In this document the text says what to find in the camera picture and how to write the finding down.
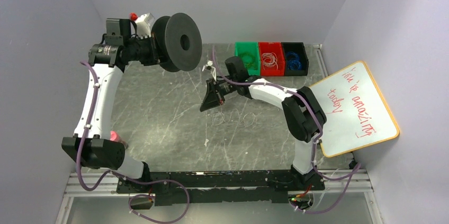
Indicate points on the black plastic bin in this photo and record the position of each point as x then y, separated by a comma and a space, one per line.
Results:
296, 60

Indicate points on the green plastic bin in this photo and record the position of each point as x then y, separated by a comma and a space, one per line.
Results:
249, 53

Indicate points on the pink capped small bottle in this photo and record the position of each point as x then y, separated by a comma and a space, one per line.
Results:
116, 138

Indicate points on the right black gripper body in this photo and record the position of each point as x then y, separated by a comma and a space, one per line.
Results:
216, 90

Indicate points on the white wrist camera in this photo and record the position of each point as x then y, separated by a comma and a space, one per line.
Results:
211, 68
142, 24

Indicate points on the black cable spool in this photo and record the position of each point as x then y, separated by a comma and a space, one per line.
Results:
178, 41

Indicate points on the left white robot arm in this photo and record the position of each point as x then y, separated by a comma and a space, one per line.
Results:
90, 145

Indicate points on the red plastic bin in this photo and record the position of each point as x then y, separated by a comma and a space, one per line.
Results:
272, 59

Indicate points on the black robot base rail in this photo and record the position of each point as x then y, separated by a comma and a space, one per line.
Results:
224, 186

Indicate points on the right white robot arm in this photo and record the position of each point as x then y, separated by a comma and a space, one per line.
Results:
303, 114

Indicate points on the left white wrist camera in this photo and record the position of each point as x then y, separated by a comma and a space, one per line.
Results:
142, 24

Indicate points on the whiteboard with wooden frame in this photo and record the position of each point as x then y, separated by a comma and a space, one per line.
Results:
357, 113

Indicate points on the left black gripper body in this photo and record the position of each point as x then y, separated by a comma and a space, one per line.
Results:
154, 51

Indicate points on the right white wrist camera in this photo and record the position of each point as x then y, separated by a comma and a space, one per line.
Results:
211, 68

